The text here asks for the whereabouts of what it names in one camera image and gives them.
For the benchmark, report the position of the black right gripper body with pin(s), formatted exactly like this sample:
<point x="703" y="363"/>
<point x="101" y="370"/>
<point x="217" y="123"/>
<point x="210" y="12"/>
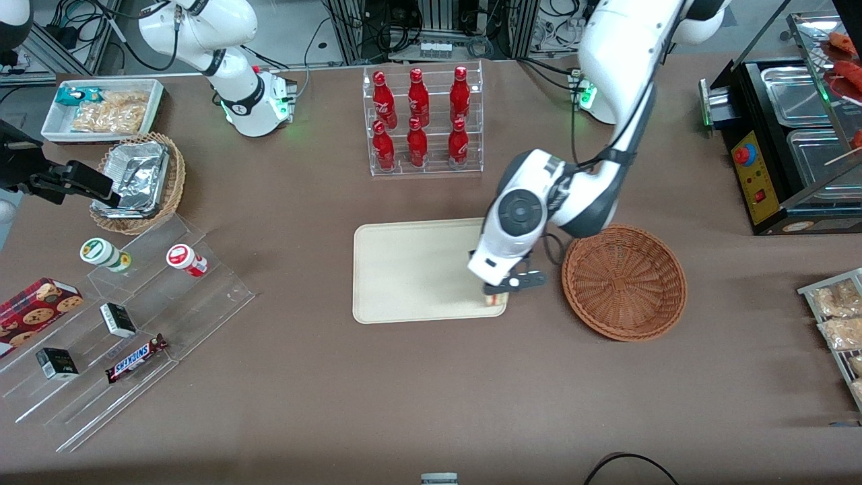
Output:
<point x="20" y="166"/>

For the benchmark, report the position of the triangular sandwich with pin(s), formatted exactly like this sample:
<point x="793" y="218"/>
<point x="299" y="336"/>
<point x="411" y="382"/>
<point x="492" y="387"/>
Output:
<point x="495" y="300"/>

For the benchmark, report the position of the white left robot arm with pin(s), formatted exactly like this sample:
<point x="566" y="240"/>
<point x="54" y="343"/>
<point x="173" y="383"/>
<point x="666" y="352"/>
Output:
<point x="619" y="54"/>

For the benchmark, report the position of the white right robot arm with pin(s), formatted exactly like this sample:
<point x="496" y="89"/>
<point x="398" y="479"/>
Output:
<point x="202" y="34"/>

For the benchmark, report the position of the beige plastic serving tray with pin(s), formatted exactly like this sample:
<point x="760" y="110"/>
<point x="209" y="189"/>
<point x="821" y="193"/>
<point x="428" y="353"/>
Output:
<point x="417" y="271"/>

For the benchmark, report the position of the light wicker basket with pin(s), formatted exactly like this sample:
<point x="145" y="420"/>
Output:
<point x="172" y="182"/>

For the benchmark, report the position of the round brown wicker basket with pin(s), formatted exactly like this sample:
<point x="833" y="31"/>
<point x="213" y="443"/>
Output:
<point x="626" y="283"/>

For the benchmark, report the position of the tray of packaged snacks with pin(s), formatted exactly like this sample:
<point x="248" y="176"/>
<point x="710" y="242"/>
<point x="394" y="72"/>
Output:
<point x="835" y="357"/>

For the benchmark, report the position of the aluminium foil container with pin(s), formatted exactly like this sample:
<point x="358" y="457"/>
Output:
<point x="131" y="195"/>
<point x="138" y="158"/>

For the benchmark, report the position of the white rectangular snack bin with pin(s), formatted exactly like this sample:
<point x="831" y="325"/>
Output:
<point x="54" y="124"/>

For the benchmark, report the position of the clear bag of chips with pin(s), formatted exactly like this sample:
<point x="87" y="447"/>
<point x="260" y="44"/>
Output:
<point x="126" y="100"/>
<point x="108" y="120"/>

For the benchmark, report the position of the green capped white bottle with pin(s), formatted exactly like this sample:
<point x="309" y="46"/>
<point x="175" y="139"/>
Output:
<point x="102" y="254"/>

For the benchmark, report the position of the teal snack packet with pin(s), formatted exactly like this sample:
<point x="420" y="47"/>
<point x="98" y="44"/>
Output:
<point x="75" y="96"/>

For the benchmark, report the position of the red cookie box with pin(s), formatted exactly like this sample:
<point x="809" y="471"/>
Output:
<point x="34" y="310"/>

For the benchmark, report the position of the red capped white bottle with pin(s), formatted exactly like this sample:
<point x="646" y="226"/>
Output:
<point x="185" y="259"/>

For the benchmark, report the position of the clear acrylic bottle rack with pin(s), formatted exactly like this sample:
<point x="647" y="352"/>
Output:
<point x="471" y="155"/>

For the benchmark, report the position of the small black box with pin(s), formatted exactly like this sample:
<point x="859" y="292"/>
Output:
<point x="56" y="364"/>
<point x="118" y="319"/>

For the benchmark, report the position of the red cola bottle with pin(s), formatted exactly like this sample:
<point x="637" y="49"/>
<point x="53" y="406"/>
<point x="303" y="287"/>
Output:
<point x="417" y="145"/>
<point x="418" y="98"/>
<point x="460" y="94"/>
<point x="458" y="145"/>
<point x="383" y="148"/>
<point x="384" y="101"/>

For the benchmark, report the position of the clear acrylic stepped shelf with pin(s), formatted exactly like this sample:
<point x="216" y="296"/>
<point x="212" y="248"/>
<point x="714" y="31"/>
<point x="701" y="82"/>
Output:
<point x="195" y="303"/>

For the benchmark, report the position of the snickers chocolate bar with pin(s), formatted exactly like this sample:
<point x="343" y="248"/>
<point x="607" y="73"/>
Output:
<point x="135" y="358"/>

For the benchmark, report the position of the small grey device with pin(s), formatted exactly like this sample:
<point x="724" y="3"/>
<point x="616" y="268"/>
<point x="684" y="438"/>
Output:
<point x="439" y="479"/>

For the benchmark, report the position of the white power strip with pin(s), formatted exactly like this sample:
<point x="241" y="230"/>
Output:
<point x="434" y="48"/>

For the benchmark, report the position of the black hot food display case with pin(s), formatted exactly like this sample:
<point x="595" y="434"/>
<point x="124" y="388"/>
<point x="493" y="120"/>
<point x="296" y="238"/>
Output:
<point x="768" y="209"/>

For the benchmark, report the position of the clear bag of fried snacks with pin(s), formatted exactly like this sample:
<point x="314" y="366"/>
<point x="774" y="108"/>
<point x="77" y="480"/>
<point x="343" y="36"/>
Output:
<point x="856" y="365"/>
<point x="835" y="300"/>
<point x="842" y="333"/>
<point x="858" y="389"/>

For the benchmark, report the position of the red sausages on rack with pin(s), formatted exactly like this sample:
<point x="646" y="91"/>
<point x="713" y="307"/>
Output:
<point x="847" y="71"/>

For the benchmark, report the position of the aluminium frame post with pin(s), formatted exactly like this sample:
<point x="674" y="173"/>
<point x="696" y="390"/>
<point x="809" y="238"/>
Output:
<point x="350" y="27"/>
<point x="522" y="27"/>

